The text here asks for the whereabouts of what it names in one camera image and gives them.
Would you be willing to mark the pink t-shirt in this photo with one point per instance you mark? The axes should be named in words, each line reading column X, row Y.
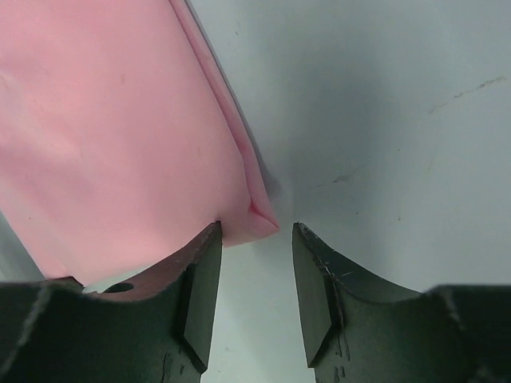
column 120, row 139

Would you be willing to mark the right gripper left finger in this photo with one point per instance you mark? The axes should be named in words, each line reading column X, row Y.
column 153, row 327

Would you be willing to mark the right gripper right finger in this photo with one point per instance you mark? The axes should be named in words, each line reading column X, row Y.
column 360, row 327

